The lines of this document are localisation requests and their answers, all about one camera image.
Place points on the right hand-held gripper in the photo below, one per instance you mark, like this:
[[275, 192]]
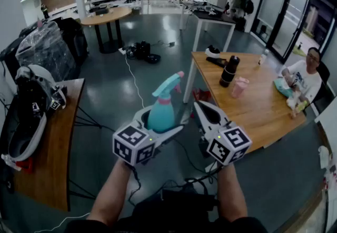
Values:
[[229, 145]]

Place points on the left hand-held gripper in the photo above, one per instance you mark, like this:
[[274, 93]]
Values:
[[131, 145]]

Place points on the teal spray bottle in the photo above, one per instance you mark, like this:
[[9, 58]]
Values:
[[160, 117]]

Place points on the teal pink spray nozzle head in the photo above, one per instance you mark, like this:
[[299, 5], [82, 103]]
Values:
[[166, 86]]

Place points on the person's left forearm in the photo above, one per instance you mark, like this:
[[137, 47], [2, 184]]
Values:
[[110, 195]]

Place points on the person's right forearm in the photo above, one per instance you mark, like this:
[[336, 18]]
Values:
[[231, 195]]

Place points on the dark brown tumbler bottle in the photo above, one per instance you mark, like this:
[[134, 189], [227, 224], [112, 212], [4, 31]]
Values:
[[229, 74]]

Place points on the small white bottle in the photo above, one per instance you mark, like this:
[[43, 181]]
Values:
[[263, 58]]

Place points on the red bag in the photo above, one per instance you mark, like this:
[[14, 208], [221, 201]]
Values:
[[201, 95]]

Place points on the pink cup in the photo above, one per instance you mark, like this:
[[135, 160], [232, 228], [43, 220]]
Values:
[[239, 88]]

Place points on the wooden table with white legs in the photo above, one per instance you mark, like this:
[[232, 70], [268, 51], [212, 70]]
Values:
[[252, 105]]

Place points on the black flat case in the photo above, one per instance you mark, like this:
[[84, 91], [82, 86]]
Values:
[[217, 61]]

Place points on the white black headset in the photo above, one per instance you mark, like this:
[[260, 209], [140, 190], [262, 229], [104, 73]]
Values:
[[212, 51]]

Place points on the black round pouch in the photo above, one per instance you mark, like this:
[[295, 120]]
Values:
[[153, 59]]

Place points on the black bag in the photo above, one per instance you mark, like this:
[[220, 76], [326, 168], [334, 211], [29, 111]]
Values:
[[142, 50]]

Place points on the teal food bag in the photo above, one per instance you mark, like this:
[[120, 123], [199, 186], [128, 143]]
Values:
[[283, 87]]

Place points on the yellow white food packet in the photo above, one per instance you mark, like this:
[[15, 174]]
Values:
[[296, 104]]

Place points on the person's black clothing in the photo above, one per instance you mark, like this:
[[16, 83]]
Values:
[[168, 221]]

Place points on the black-top white table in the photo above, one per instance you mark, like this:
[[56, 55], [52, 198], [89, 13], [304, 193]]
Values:
[[213, 16]]

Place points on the curved wooden desk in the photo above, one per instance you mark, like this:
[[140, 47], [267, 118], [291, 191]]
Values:
[[55, 147]]

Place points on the black draped chair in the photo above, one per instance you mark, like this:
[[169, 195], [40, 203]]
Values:
[[76, 40]]

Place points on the coat rack with clothes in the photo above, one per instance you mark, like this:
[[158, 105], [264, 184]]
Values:
[[241, 0]]

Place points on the round wooden table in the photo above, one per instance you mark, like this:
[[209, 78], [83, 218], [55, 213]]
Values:
[[110, 15]]

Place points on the black office chair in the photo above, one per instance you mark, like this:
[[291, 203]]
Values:
[[323, 74]]

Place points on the white tissue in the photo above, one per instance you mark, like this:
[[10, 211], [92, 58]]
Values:
[[323, 155]]

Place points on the white black gripper device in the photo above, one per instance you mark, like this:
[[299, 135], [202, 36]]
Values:
[[26, 142]]

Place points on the black framed glass door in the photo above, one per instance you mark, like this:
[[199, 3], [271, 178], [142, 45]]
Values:
[[289, 11]]

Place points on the plastic-wrapped stack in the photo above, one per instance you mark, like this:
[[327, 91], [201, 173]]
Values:
[[44, 48]]

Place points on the red block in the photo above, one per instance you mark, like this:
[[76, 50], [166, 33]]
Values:
[[25, 165]]

